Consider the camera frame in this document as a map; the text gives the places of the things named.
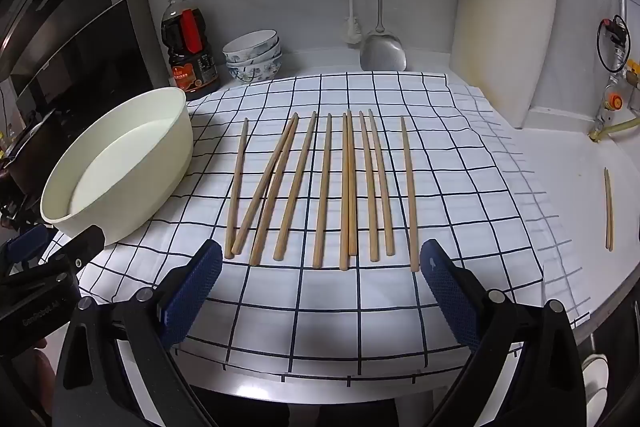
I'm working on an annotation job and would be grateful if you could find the white dish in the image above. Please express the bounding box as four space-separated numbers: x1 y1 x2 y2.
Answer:
582 354 611 423

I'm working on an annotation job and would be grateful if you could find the set of wooden chopsticks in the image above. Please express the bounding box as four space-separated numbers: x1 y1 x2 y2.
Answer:
224 108 419 273

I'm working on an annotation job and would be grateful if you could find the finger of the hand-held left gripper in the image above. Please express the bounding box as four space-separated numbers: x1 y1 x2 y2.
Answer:
0 226 58 276
37 224 107 286

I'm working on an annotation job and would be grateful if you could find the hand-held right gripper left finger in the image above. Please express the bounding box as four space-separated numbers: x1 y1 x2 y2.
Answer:
52 239 223 427

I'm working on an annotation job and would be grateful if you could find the blue floral ceramic bowl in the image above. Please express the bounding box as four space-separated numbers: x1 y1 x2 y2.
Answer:
222 29 280 62
227 59 283 84
226 48 282 70

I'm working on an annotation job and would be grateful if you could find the yellowish rubber hose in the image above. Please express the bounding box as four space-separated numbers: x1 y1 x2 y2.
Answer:
588 116 640 142

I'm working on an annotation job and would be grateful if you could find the dark sauce bottle red cap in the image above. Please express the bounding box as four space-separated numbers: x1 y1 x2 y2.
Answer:
160 0 221 100

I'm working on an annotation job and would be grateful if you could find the white black-checked cloth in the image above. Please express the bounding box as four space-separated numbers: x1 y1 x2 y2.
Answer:
75 71 596 383

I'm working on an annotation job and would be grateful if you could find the white cutting board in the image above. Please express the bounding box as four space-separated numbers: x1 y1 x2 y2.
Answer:
448 0 561 130

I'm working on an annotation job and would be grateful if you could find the black range hood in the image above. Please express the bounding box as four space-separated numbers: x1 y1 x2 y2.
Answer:
0 0 156 122

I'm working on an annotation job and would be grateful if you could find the gas valve with pipe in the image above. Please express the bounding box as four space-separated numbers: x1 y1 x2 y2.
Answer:
595 0 640 128

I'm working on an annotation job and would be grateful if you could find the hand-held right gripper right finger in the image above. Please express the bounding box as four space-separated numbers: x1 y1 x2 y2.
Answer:
419 238 586 427

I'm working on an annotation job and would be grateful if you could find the white round basin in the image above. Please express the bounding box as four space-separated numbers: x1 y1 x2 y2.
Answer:
40 87 195 245

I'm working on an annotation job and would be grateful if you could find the black gas stove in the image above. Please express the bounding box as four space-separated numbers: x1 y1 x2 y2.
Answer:
0 107 58 228

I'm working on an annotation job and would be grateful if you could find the long wooden chopstick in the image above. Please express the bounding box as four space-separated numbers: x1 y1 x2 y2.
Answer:
603 167 614 252

